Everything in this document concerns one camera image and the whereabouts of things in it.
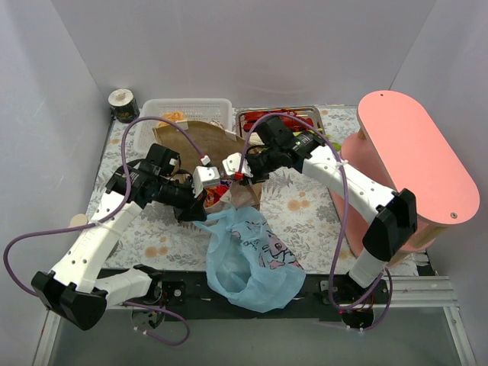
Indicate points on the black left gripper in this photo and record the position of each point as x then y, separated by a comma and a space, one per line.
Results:
192, 206

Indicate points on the red snack packet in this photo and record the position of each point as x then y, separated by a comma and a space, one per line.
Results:
215, 194

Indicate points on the red toy lobster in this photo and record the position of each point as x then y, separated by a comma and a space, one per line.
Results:
293, 119

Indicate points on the green toy vegetable stalks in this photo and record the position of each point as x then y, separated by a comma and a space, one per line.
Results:
335, 146

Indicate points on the brown paper bag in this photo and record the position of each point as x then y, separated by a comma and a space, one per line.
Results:
218, 144

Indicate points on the light blue plastic grocery bag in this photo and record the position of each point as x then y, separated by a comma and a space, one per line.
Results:
247, 263

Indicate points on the toy fried bread piece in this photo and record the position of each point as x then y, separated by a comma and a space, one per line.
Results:
175, 116

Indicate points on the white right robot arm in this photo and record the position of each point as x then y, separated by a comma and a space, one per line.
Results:
390, 215

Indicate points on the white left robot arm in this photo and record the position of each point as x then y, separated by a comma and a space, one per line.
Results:
72, 288

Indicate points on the stainless steel tray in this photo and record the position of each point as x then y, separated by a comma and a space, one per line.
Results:
314, 112

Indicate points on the floral patterned table mat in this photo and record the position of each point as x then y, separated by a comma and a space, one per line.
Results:
298, 209

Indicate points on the white plastic perforated basket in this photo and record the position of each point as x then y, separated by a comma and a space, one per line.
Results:
208, 110

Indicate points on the pink two-tier shelf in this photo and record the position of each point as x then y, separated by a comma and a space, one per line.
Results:
399, 146

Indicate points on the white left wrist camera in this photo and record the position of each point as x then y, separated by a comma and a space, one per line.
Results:
205, 177

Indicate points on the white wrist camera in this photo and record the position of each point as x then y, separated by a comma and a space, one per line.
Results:
205, 177
236, 167

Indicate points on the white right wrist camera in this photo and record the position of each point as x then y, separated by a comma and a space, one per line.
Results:
236, 167

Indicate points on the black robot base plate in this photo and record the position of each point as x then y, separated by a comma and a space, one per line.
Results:
187, 294

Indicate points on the aluminium frame rail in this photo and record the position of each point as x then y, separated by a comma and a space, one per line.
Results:
418, 323

